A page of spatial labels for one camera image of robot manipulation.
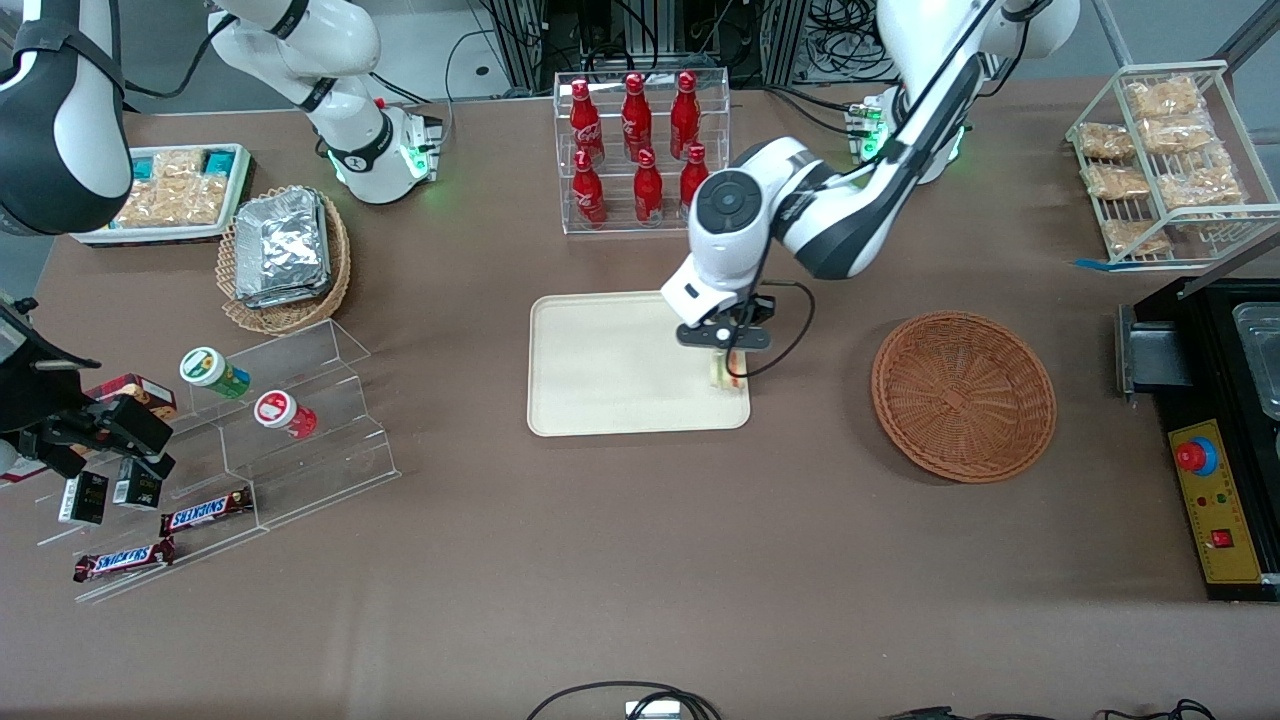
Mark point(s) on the white snack display tray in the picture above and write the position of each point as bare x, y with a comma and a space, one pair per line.
160, 235

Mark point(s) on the grey aluminium pole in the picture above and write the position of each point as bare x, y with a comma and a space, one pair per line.
1245, 42

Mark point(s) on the crispy snack bags pile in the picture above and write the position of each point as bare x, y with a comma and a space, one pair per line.
180, 200

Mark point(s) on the silver foil pouch stack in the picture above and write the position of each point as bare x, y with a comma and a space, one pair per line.
282, 248

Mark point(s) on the red cup with white lid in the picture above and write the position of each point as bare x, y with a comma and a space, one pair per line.
282, 412

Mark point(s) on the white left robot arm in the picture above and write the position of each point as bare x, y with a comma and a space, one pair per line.
850, 220

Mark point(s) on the small white device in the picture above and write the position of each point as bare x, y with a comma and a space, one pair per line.
652, 711

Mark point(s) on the black machine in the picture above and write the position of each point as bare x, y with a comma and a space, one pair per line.
1215, 400

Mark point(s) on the red emergency stop button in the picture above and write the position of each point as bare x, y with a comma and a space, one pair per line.
1195, 457

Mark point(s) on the steel pan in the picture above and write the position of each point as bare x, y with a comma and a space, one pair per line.
1258, 350

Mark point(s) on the small black box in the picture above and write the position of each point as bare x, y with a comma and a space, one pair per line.
137, 486
83, 498

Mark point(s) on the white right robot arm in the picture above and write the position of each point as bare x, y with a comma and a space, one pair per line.
60, 120

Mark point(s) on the clear acrylic stepped shelf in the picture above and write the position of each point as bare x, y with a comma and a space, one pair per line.
310, 470

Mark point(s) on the blue tape strip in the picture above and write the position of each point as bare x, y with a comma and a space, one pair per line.
1092, 264

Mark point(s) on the Snickers chocolate bar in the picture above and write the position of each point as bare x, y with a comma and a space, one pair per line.
122, 560
205, 512

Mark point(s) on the red cola bottle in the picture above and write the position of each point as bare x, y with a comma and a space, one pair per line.
685, 113
587, 120
648, 190
692, 160
636, 115
588, 192

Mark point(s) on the green cup with white lid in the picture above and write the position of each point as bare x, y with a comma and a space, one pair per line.
212, 370

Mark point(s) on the triangular sandwich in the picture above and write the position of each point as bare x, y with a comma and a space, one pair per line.
730, 386

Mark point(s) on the clear acrylic bottle rack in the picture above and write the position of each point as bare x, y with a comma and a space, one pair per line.
642, 225

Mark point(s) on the black aluminium frame rack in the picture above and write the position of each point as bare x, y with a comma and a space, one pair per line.
640, 35

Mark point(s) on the black block with metal plate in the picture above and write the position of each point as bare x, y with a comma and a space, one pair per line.
1155, 360

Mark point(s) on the round brown wicker basket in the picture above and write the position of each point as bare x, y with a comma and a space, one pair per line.
962, 398

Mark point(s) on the yellow control panel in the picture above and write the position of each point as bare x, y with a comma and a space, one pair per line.
1225, 505

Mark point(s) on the cream rectangular tray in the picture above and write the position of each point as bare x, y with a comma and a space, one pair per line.
610, 365

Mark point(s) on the light tan wicker basket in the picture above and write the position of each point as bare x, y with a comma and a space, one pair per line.
290, 318

